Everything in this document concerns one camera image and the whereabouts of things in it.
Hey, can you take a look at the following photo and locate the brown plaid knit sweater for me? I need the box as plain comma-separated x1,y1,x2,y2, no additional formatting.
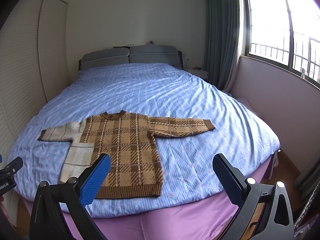
39,111,215,199

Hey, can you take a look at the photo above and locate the purple bed sheet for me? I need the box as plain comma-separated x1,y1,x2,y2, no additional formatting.
22,164,273,240

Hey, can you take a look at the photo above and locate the blue floral striped duvet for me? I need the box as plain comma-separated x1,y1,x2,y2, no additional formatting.
9,63,280,218

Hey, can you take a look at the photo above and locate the cream louvered wardrobe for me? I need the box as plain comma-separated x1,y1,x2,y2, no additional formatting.
1,0,69,160

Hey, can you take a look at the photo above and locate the white nightstand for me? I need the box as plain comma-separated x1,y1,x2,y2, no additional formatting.
185,68,209,81

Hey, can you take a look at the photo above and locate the grey padded headboard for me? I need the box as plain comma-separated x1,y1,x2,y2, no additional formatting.
79,45,183,70

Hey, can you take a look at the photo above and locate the green curtain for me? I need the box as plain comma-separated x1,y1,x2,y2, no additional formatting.
204,0,244,92

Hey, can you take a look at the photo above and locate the window with dark frame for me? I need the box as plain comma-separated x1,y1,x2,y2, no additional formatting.
244,0,319,86

